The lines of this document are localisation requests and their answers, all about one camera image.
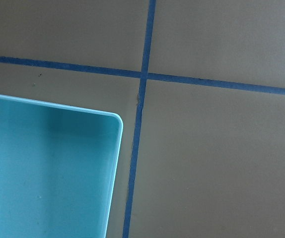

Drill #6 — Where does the brown paper table cover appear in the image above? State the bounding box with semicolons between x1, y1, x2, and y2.
0;0;285;238

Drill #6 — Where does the turquoise plastic bin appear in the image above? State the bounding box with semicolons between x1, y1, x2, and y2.
0;95;123;238

